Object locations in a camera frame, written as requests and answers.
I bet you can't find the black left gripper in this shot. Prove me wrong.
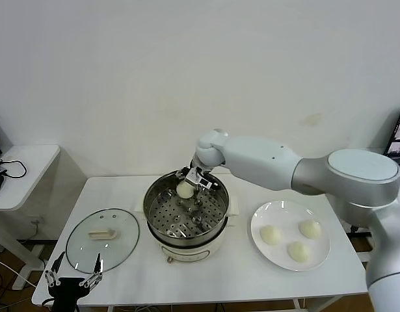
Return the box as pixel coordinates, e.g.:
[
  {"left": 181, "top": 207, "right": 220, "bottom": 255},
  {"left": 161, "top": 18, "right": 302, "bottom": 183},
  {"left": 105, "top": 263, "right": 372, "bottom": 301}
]
[{"left": 44, "top": 251, "right": 105, "bottom": 312}]

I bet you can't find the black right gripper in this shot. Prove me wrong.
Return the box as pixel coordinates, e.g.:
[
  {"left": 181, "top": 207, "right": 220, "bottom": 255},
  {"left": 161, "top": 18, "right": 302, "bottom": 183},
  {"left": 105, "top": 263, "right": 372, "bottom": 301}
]
[{"left": 175, "top": 167, "right": 204, "bottom": 187}]

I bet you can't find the white steamed baozi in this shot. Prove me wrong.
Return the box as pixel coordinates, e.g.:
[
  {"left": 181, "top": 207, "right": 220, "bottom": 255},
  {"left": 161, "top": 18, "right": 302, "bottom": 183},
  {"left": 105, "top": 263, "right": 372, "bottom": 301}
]
[
  {"left": 260, "top": 226, "right": 283, "bottom": 246},
  {"left": 286, "top": 241, "right": 312, "bottom": 263},
  {"left": 176, "top": 181, "right": 194, "bottom": 199},
  {"left": 299, "top": 220, "right": 322, "bottom": 240}
]

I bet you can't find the glass pot lid cream handle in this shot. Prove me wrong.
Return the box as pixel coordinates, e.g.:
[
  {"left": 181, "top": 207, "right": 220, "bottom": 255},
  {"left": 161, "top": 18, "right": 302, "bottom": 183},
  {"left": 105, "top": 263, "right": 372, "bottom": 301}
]
[{"left": 65, "top": 208, "right": 141, "bottom": 276}]

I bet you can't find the stainless steel steamer basket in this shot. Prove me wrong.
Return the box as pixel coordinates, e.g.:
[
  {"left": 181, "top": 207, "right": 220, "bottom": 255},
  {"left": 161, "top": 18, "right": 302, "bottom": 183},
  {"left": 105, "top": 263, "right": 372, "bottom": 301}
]
[{"left": 143, "top": 168, "right": 230, "bottom": 239}]

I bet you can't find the white electric cooker pot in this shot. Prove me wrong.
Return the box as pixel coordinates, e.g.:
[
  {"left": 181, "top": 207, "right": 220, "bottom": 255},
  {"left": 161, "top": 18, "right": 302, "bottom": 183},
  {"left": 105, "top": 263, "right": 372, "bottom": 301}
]
[{"left": 134, "top": 196, "right": 240, "bottom": 265}]

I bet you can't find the white side table with mouse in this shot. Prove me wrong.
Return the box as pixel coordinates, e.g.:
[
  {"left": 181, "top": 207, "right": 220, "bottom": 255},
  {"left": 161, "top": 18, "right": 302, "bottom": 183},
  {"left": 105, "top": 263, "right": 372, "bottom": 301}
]
[{"left": 0, "top": 145, "right": 62, "bottom": 291}]

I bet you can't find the white round plate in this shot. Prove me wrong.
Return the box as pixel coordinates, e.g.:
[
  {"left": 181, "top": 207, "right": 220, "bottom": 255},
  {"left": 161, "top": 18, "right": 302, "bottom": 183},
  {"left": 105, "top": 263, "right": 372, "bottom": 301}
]
[{"left": 250, "top": 201, "right": 331, "bottom": 272}]

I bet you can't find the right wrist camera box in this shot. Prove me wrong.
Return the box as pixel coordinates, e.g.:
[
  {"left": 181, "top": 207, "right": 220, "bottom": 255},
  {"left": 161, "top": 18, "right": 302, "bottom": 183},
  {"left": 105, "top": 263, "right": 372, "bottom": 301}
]
[{"left": 195, "top": 174, "right": 220, "bottom": 192}]

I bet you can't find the black looped cable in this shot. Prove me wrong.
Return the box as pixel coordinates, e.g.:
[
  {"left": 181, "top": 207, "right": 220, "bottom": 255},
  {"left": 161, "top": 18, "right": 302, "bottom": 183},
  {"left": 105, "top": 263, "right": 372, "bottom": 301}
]
[{"left": 0, "top": 159, "right": 28, "bottom": 179}]

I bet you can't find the dark laptop with white cable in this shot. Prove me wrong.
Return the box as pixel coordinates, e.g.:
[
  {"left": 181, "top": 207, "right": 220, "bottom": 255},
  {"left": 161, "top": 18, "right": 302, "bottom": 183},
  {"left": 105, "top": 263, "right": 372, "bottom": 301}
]
[{"left": 383, "top": 106, "right": 400, "bottom": 157}]

